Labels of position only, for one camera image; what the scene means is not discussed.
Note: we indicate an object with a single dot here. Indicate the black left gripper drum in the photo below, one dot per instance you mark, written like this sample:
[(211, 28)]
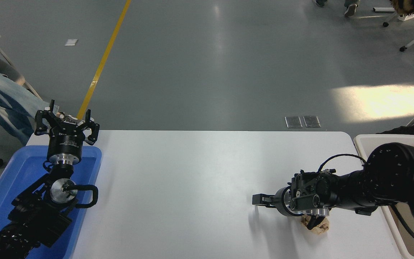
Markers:
[(66, 142)]

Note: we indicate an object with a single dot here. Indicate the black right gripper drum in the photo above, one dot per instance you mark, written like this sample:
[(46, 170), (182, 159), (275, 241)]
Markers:
[(296, 192)]

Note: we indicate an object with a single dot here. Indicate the seated person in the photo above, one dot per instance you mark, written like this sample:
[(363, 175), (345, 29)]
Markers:
[(2, 97)]

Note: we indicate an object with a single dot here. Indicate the blue plastic tray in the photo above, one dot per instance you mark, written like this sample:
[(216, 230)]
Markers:
[(20, 169)]

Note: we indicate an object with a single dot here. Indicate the grey folding chair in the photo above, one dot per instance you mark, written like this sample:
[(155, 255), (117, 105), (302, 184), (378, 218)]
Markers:
[(11, 70)]

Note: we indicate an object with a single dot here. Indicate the metal floor socket cover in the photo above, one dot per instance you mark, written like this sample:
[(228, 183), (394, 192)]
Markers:
[(312, 121), (293, 122)]

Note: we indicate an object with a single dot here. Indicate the large pale bin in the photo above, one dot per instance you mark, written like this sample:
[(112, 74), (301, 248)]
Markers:
[(363, 142)]

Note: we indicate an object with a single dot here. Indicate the small white floor plate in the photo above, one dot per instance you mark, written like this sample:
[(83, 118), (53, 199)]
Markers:
[(71, 42)]

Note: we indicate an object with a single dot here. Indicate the walking person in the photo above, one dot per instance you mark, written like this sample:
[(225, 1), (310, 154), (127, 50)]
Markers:
[(350, 10)]

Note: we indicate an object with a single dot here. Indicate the brown furry object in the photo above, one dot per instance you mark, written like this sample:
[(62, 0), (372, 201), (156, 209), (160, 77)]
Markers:
[(404, 7)]

